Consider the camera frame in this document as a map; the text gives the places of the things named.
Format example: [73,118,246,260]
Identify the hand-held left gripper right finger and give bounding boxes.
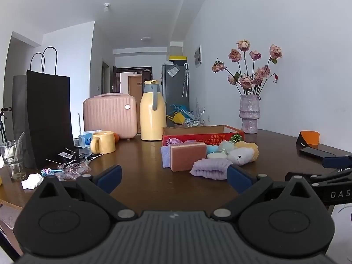
[210,164,323,221]

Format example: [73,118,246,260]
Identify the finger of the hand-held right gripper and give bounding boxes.
[322,155,352,169]
[285,168,352,188]

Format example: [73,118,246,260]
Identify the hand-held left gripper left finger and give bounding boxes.
[33,164,138,221]

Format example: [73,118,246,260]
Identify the red cardboard box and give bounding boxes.
[162,125,245,147]

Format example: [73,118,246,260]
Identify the light green soft toy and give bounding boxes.
[217,140,235,154]

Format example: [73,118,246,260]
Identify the black phone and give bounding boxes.
[299,147,336,158]

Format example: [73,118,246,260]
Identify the white plush toy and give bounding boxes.
[227,146,255,166]

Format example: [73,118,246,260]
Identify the lilac knitted towel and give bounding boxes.
[190,159,234,181]

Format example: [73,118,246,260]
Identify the yellow mug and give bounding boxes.
[90,131,116,154]

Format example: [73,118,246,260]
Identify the clear plastic wrappers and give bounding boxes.
[56,161,92,182]

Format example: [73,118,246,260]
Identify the orange black case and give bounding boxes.
[296,130,320,146]

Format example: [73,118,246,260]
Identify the black white packet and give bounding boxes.
[46,146,103,166]

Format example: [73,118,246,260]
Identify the orange sponge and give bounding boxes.
[170,142,207,172]

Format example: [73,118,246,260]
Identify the lilac sponge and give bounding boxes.
[161,145,172,168]

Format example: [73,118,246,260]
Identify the pink ribbed suitcase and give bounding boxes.
[82,93,138,140]

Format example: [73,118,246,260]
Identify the lilac ceramic vase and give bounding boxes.
[239,94,260,134]

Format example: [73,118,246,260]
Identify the yellow thermos jug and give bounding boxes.
[140,80,167,141]

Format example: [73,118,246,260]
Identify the crumpled white tissue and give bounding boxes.
[21,173,44,190]

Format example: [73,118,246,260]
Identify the yellow face mask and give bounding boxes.
[166,112,186,125]

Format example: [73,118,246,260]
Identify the black paper bag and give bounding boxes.
[26,47,75,169]

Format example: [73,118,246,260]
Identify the blue plastic item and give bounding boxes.
[170,104,190,116]

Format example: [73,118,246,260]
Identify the wooden door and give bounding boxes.
[128,76,145,94]

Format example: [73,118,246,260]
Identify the clear glass cup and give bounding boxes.
[0,140,27,181]

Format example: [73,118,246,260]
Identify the bunch of dried roses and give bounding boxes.
[212,40,283,97]

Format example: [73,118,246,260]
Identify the grey refrigerator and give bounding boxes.
[162,63,190,128]

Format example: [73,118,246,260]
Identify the clear umbrella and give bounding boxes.
[182,63,190,97]

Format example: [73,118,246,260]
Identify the grey paper bag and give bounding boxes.
[12,75,31,149]

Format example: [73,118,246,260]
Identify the black tripod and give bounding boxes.
[0,107,12,143]

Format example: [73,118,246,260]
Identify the colourful hair ties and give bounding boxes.
[41,167,64,176]

